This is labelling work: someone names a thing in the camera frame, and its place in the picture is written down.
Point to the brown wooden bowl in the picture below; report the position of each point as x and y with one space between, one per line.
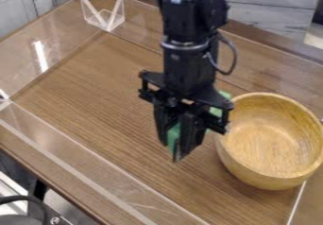
272 148

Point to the black table leg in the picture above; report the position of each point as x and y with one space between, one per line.
37 189

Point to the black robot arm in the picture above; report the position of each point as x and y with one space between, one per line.
190 23

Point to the green rectangular block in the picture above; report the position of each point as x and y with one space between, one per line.
172 135

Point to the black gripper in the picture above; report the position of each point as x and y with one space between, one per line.
181 94

